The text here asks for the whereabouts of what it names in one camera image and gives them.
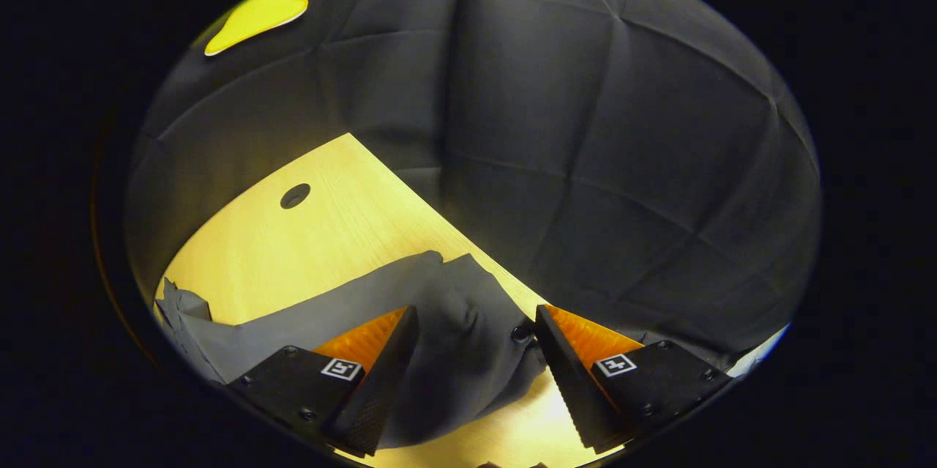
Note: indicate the black backdrop cloth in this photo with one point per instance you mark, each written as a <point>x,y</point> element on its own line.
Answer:
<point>585,160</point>

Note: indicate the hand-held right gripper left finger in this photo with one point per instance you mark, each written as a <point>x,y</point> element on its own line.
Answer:
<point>381,395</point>

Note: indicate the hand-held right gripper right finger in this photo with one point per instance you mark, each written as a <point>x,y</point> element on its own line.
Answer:
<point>571,387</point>

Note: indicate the grey button shirt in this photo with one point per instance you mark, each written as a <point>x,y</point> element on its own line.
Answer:
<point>454,351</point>

